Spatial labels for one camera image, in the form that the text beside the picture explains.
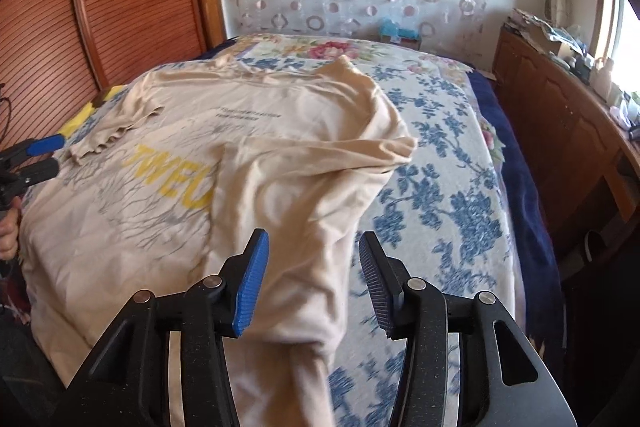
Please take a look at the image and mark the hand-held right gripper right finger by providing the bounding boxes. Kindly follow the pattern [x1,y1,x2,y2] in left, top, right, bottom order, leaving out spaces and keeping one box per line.
[357,231,586,427]

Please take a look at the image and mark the pile of papers and bags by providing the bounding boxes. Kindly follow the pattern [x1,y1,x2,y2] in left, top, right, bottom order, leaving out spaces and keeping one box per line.
[502,7,596,68]

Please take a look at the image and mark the blue tissue box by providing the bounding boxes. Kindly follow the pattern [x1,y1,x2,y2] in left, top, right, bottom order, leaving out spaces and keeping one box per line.
[377,18,421,48]

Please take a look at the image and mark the wooden cabinet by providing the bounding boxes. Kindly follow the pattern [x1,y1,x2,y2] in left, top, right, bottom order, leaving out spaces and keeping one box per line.
[492,24,640,258]

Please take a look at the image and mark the blue floral bedsheet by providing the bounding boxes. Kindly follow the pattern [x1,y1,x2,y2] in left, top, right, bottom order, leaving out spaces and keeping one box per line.
[235,38,518,427]

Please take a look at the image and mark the black cable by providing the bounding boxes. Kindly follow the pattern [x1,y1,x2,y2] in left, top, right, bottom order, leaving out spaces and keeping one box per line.
[0,82,13,130]

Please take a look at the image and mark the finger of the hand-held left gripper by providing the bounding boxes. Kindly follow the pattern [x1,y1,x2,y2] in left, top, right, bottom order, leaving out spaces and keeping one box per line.
[0,156,60,195]
[0,135,64,168]

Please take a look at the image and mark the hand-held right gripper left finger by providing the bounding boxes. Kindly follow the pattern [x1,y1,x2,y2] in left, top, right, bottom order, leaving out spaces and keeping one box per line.
[65,228,271,427]

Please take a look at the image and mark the yellow cloth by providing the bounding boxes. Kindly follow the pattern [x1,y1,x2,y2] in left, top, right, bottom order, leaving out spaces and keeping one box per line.
[62,84,128,142]

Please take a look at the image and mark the window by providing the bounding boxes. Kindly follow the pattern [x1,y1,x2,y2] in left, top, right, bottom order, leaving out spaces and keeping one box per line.
[597,0,640,108]

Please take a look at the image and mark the white bottle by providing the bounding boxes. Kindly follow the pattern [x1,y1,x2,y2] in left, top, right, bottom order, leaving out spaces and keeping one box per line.
[592,57,616,100]

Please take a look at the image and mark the beige printed t-shirt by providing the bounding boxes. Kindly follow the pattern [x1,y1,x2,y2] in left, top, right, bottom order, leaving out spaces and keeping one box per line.
[20,56,418,427]

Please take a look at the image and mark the navy blue blanket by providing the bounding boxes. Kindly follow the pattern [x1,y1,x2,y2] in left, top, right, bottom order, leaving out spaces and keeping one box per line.
[467,68,566,358]

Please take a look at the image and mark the person's left hand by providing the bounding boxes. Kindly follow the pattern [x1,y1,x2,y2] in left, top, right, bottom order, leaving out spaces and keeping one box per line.
[0,199,22,260]

